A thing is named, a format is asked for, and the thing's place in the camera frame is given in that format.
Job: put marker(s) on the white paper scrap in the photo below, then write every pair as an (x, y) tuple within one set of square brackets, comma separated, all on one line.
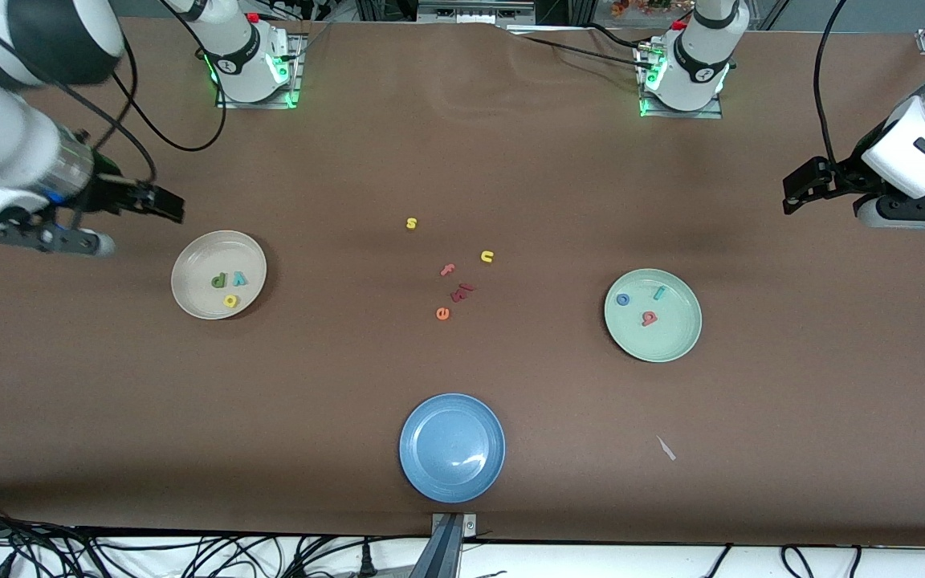
[(666, 448)]

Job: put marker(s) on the orange flower decoration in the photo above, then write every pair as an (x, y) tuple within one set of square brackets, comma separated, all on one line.
[(639, 6)]

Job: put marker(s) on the pink foam letter b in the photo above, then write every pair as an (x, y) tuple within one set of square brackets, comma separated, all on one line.
[(649, 319)]

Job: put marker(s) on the dark red foam letter m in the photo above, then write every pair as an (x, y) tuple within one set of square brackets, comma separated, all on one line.
[(462, 292)]

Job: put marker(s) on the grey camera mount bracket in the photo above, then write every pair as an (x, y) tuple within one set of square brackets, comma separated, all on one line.
[(446, 554)]

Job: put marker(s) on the beige brown plate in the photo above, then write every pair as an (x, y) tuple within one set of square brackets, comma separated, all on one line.
[(201, 261)]

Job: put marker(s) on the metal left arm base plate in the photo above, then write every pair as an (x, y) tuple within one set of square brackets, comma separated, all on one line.
[(711, 114)]

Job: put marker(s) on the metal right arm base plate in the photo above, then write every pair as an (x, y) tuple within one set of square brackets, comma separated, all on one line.
[(295, 88)]

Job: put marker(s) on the teal foam letter y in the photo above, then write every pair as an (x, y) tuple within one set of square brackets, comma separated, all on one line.
[(239, 278)]

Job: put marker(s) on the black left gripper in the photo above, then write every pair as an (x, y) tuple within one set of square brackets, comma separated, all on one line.
[(845, 174)]

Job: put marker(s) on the black power plug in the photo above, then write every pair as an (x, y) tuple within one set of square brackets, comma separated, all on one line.
[(366, 562)]

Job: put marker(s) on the blue plate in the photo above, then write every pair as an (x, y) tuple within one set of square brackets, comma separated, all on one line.
[(450, 449)]

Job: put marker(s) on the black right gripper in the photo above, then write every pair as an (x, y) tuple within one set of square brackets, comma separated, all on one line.
[(112, 195)]

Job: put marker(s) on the brown table cover sheet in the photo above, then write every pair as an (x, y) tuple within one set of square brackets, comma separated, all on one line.
[(462, 160)]

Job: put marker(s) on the green foam letter p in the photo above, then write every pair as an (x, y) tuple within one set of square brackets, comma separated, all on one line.
[(218, 280)]

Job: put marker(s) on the pale green plate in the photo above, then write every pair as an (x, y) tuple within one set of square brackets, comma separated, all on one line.
[(671, 337)]

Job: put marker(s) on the grey box behind table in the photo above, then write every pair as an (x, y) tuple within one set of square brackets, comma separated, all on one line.
[(470, 12)]

